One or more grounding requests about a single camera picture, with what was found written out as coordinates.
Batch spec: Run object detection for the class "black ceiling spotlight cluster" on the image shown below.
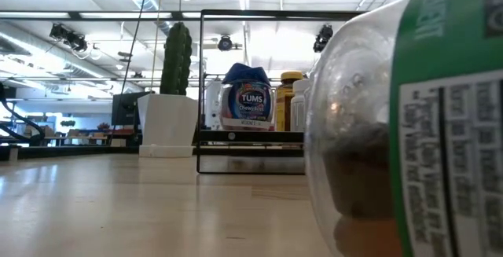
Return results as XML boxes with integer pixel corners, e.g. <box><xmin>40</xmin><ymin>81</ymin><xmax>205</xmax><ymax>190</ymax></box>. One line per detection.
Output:
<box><xmin>49</xmin><ymin>23</ymin><xmax>90</xmax><ymax>53</ymax></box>

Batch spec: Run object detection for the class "black ceiling camera with cable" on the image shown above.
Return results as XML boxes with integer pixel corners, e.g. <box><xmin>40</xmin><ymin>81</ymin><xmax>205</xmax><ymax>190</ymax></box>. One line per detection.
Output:
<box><xmin>312</xmin><ymin>24</ymin><xmax>335</xmax><ymax>53</ymax></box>

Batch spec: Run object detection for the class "clear green label supplement bottle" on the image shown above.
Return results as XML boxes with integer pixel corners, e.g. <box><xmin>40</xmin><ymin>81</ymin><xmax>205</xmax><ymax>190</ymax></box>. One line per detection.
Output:
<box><xmin>304</xmin><ymin>0</ymin><xmax>503</xmax><ymax>257</ymax></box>

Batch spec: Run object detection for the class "black monitor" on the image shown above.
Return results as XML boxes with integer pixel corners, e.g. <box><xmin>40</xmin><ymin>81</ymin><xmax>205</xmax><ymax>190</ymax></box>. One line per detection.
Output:
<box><xmin>111</xmin><ymin>90</ymin><xmax>156</xmax><ymax>127</ymax></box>

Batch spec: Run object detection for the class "black table frame rig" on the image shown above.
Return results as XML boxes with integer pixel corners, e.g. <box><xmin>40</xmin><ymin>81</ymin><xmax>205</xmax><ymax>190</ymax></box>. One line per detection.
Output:
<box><xmin>0</xmin><ymin>145</ymin><xmax>306</xmax><ymax>162</ymax></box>

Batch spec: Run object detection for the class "blue cap Tums bottle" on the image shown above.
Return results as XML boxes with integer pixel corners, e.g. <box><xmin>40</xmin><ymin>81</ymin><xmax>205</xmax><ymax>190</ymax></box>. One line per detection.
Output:
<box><xmin>218</xmin><ymin>62</ymin><xmax>276</xmax><ymax>132</ymax></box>

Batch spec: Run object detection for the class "green cactus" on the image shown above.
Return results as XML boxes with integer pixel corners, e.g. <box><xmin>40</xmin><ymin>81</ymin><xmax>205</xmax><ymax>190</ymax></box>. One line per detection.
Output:
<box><xmin>159</xmin><ymin>21</ymin><xmax>193</xmax><ymax>96</ymax></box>

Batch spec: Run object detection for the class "thin tan cord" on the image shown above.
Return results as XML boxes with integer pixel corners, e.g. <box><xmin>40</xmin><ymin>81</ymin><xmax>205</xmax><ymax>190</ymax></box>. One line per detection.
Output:
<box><xmin>150</xmin><ymin>0</ymin><xmax>163</xmax><ymax>93</ymax></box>

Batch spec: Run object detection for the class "white hexagonal plant pot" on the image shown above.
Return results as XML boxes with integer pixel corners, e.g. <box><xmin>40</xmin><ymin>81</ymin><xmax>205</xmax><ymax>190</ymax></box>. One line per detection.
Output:
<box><xmin>136</xmin><ymin>93</ymin><xmax>200</xmax><ymax>159</ymax></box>

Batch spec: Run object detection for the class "black frame wooden shelf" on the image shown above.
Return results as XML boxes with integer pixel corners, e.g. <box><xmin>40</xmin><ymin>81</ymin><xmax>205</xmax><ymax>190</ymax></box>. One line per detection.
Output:
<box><xmin>196</xmin><ymin>8</ymin><xmax>369</xmax><ymax>175</ymax></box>

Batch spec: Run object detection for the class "white aspirin bottle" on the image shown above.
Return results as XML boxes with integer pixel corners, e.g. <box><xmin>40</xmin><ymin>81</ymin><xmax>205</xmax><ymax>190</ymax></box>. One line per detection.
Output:
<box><xmin>289</xmin><ymin>79</ymin><xmax>312</xmax><ymax>132</ymax></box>

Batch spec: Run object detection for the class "thin black rig strut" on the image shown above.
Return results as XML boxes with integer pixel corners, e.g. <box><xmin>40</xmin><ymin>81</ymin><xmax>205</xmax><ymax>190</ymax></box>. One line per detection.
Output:
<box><xmin>108</xmin><ymin>0</ymin><xmax>152</xmax><ymax>146</ymax></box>

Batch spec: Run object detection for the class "round black ceiling camera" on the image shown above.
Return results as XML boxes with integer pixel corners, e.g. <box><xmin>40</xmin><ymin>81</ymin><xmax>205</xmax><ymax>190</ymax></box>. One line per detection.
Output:
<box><xmin>217</xmin><ymin>35</ymin><xmax>233</xmax><ymax>52</ymax></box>

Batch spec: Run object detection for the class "yellow cap amber bottle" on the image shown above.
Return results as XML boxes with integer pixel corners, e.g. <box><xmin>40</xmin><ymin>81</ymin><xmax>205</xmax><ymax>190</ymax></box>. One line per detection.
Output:
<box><xmin>274</xmin><ymin>71</ymin><xmax>304</xmax><ymax>132</ymax></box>

